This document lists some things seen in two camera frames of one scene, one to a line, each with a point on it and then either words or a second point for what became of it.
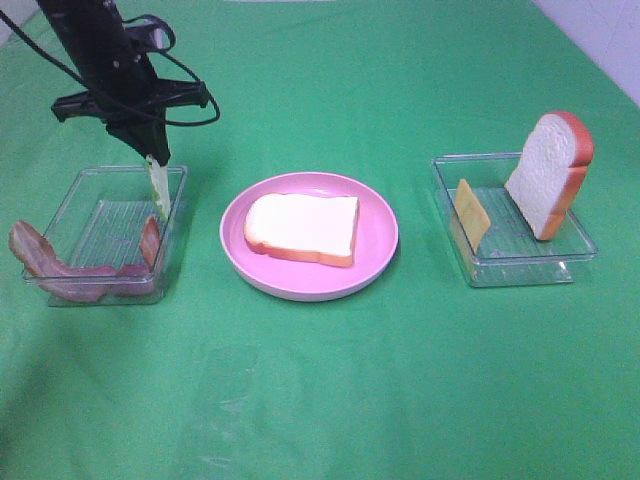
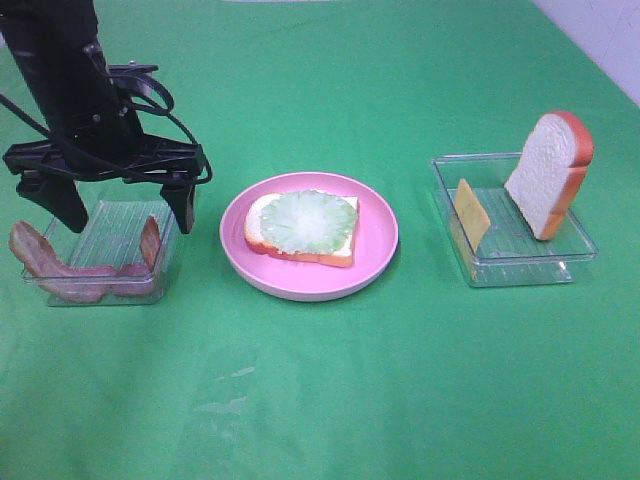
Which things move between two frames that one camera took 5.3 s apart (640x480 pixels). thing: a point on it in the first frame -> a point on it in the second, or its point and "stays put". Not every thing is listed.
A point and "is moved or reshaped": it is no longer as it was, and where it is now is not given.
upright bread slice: [552, 171] stays put
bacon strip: [38, 258] stays put
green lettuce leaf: [159, 177] is moved or reshaped
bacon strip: [138, 279] stays put
